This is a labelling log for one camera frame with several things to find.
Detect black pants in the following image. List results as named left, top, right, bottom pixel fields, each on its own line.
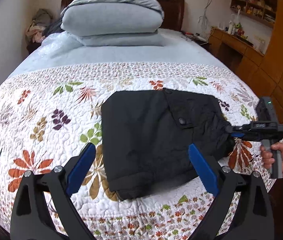
left=101, top=88, right=235, bottom=200

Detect wooden cabinet with shelves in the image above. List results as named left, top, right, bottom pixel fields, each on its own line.
left=209, top=0, right=283, bottom=124

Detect floral white quilt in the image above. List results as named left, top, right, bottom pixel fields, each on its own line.
left=0, top=61, right=283, bottom=240

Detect wooden headboard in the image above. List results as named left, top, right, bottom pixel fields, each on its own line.
left=61, top=0, right=185, bottom=31

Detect light blue bed sheet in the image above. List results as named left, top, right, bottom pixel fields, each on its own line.
left=9, top=29, right=226, bottom=77

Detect pile of clothes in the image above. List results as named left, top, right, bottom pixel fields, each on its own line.
left=25, top=9, right=63, bottom=45

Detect grey folded duvet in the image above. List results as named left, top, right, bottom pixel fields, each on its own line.
left=61, top=0, right=164, bottom=47

